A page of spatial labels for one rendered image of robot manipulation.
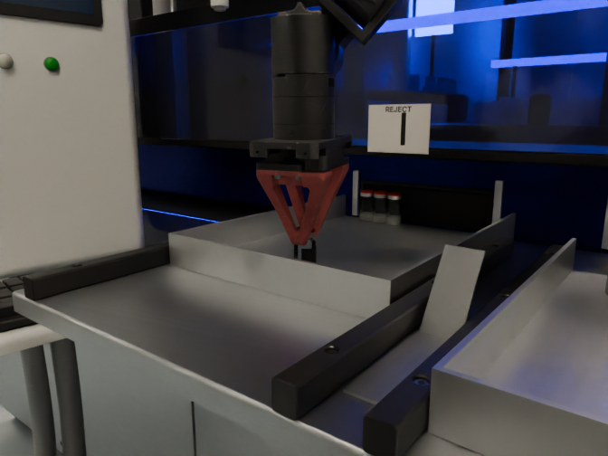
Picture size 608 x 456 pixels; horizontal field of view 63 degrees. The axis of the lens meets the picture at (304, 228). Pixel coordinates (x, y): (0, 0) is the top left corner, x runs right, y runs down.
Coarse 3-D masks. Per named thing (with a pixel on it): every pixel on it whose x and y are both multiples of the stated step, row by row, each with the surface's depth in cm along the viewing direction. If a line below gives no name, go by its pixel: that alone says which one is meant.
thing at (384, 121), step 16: (368, 112) 65; (384, 112) 63; (400, 112) 62; (416, 112) 61; (368, 128) 65; (384, 128) 64; (400, 128) 62; (416, 128) 61; (368, 144) 65; (384, 144) 64; (400, 144) 63; (416, 144) 61
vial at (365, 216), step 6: (360, 192) 74; (366, 192) 73; (372, 192) 73; (360, 198) 75; (366, 198) 74; (372, 198) 74; (360, 204) 74; (366, 204) 74; (372, 204) 74; (360, 210) 74; (366, 210) 74; (372, 210) 74; (360, 216) 75; (366, 216) 74; (372, 216) 74
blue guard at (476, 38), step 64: (448, 0) 56; (512, 0) 52; (576, 0) 49; (192, 64) 83; (256, 64) 75; (384, 64) 62; (448, 64) 57; (512, 64) 53; (576, 64) 50; (192, 128) 86; (256, 128) 77; (448, 128) 59; (512, 128) 54; (576, 128) 51
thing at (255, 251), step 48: (192, 240) 50; (240, 240) 61; (288, 240) 63; (336, 240) 63; (384, 240) 63; (432, 240) 63; (480, 240) 53; (288, 288) 43; (336, 288) 40; (384, 288) 37
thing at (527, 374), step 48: (528, 288) 36; (576, 288) 45; (480, 336) 28; (528, 336) 35; (576, 336) 35; (432, 384) 24; (480, 384) 23; (528, 384) 29; (576, 384) 29; (432, 432) 25; (480, 432) 23; (528, 432) 22; (576, 432) 20
